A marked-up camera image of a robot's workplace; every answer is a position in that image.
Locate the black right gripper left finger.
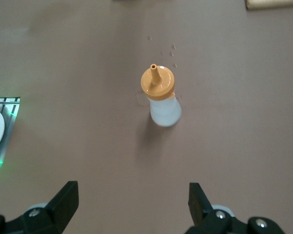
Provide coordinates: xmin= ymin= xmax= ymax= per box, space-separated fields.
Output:
xmin=0 ymin=180 xmax=79 ymax=234

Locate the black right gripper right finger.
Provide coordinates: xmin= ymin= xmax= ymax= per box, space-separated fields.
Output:
xmin=188 ymin=182 xmax=288 ymax=234

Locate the translucent squeeze bottle orange cap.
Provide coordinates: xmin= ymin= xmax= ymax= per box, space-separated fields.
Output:
xmin=140 ymin=63 xmax=182 ymax=127

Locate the wooden cutting board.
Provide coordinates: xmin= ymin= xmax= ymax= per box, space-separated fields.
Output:
xmin=245 ymin=0 xmax=293 ymax=11

